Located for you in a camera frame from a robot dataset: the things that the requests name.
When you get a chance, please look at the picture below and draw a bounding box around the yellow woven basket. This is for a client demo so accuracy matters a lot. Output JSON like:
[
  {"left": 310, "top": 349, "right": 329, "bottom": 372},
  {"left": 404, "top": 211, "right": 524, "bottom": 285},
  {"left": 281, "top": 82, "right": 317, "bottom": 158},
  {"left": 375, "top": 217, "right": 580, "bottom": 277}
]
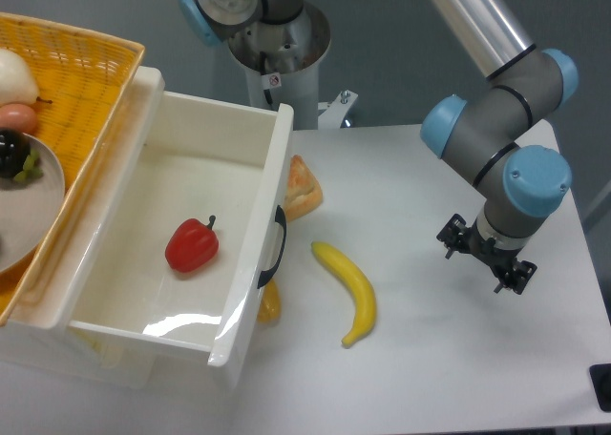
[{"left": 1, "top": 12, "right": 145, "bottom": 323}]

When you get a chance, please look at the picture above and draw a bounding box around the dark grapes bunch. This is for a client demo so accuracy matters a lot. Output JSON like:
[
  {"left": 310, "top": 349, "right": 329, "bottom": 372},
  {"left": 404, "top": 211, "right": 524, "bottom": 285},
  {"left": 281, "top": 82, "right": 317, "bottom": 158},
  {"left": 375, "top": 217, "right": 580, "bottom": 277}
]
[{"left": 1, "top": 127, "right": 43, "bottom": 183}]

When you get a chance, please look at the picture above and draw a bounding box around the triangular pastry bread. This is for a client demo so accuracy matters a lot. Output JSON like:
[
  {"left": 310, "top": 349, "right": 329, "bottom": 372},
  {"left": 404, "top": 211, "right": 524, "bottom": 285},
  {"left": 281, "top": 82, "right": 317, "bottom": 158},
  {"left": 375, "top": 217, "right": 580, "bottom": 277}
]
[{"left": 283, "top": 155, "right": 323, "bottom": 222}]

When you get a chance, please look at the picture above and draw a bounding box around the black top drawer handle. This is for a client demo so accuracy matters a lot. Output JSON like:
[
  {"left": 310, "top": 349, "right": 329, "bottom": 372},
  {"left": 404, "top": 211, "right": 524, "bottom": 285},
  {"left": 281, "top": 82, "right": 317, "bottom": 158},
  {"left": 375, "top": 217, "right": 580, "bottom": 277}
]
[{"left": 257, "top": 205, "right": 287, "bottom": 289}]

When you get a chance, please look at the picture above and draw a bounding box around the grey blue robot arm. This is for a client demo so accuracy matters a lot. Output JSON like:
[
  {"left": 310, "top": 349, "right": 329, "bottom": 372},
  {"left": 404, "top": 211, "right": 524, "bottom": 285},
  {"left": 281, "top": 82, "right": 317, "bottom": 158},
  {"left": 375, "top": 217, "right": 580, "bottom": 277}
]
[{"left": 179, "top": 0, "right": 579, "bottom": 293}]

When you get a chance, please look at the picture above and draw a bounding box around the white drawer cabinet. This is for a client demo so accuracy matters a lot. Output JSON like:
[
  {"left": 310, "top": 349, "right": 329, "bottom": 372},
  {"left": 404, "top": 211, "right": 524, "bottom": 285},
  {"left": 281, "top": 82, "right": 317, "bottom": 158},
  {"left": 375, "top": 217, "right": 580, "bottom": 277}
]
[{"left": 1, "top": 67, "right": 164, "bottom": 388}]

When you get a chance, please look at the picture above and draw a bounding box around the white pear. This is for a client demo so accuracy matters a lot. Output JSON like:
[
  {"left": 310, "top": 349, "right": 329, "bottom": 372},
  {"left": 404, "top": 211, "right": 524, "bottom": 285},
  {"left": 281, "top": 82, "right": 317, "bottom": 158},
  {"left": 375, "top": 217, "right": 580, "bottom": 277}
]
[{"left": 0, "top": 49, "right": 53, "bottom": 106}]

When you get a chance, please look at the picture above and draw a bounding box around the pink sausage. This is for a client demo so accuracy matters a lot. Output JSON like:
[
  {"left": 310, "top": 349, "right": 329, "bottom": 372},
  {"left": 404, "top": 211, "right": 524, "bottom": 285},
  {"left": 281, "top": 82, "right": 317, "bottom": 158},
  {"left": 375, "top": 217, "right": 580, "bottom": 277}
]
[{"left": 0, "top": 103, "right": 38, "bottom": 135}]

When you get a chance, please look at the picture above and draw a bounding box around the yellow bell pepper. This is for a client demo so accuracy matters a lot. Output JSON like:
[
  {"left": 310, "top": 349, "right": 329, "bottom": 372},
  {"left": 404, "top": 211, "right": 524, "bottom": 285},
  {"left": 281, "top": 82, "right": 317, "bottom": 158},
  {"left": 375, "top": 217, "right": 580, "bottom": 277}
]
[{"left": 257, "top": 280, "right": 282, "bottom": 323}]

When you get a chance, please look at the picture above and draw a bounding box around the yellow banana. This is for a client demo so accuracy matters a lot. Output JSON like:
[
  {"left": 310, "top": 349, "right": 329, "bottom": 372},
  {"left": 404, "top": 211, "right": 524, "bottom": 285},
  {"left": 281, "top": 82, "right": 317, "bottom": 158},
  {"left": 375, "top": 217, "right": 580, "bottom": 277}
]
[{"left": 311, "top": 241, "right": 377, "bottom": 348}]

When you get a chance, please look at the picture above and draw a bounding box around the red bell pepper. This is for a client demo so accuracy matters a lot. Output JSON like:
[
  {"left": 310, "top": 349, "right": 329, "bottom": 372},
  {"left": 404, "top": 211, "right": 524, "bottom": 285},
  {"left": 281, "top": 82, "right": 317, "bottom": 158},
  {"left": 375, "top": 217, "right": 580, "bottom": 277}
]
[{"left": 164, "top": 216, "right": 220, "bottom": 274}]

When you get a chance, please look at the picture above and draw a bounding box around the black object at table edge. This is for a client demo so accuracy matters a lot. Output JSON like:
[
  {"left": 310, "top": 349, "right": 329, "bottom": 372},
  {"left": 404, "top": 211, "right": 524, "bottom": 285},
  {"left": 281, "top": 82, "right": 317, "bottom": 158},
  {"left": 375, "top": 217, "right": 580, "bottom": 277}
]
[{"left": 589, "top": 363, "right": 611, "bottom": 413}]

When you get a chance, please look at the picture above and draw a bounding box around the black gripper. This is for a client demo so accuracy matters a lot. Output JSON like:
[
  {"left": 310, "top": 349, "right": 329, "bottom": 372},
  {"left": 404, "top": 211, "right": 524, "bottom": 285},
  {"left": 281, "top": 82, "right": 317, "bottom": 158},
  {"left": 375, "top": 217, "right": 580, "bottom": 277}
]
[{"left": 436, "top": 214, "right": 537, "bottom": 294}]

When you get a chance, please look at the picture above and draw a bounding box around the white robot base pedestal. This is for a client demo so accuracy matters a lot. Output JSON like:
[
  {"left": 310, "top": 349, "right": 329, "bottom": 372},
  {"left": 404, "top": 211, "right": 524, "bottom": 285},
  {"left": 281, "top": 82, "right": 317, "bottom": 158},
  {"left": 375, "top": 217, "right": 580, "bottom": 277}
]
[{"left": 228, "top": 3, "right": 358, "bottom": 130}]

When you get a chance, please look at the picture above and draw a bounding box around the grey plate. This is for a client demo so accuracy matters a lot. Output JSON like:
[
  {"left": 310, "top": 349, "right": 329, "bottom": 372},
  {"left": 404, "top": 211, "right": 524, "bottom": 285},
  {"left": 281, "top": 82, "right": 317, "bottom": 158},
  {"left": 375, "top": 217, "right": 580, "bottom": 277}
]
[{"left": 1, "top": 135, "right": 65, "bottom": 273}]

